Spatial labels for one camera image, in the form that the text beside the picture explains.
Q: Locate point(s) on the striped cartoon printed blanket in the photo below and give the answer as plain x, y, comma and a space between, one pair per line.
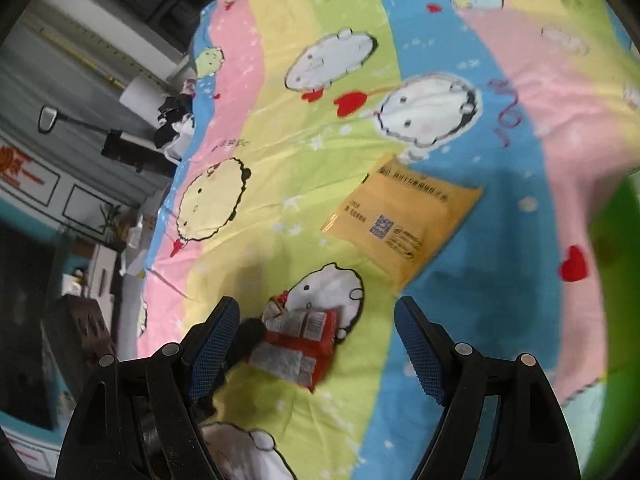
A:
300, 160

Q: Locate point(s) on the yellow snack packet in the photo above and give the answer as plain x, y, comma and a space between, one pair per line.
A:
400, 220

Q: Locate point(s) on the white cylinder lamp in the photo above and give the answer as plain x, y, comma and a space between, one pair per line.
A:
142, 97

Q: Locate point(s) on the dark furniture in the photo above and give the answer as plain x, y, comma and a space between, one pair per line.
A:
25, 335

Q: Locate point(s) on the red wall decoration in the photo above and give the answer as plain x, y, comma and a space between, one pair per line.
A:
20, 170

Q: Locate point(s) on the red snack packet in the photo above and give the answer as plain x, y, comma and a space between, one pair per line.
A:
300, 350

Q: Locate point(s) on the grey curtain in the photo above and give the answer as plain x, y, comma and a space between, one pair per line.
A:
75, 60

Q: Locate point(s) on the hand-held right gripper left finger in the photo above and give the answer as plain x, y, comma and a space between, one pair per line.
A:
215, 350

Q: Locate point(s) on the potted plant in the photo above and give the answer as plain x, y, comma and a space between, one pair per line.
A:
110, 222

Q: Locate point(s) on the dark clothes heap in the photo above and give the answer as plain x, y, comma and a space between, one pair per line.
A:
172, 125

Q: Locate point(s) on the green box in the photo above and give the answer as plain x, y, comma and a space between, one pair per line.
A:
620, 310

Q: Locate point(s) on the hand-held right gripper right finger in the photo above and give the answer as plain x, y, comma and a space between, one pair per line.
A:
420, 355

